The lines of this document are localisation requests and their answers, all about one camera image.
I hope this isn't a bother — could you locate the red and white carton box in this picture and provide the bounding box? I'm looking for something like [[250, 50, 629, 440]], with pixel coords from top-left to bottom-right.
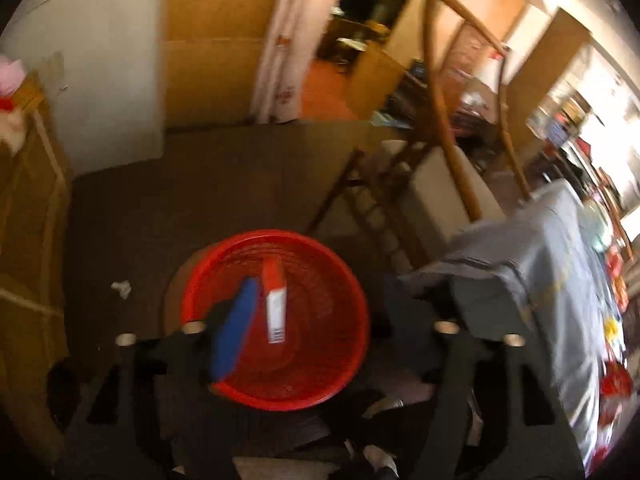
[[262, 257, 288, 344]]

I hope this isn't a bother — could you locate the red plastic trash basket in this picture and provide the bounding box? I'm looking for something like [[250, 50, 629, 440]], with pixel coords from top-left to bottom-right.
[[180, 230, 370, 412]]

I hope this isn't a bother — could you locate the light blue tablecloth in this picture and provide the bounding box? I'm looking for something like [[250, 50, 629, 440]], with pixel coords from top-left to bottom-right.
[[400, 180, 626, 466]]

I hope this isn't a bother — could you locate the pale green ceramic lidded pot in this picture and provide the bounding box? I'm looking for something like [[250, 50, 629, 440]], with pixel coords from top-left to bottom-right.
[[582, 198, 614, 254]]

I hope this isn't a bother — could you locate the near wooden armchair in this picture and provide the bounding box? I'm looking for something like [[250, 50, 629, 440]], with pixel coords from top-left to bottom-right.
[[306, 0, 510, 269]]

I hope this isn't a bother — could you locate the pink floral door curtain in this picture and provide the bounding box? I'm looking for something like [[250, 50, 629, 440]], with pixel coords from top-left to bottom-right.
[[250, 0, 340, 124]]

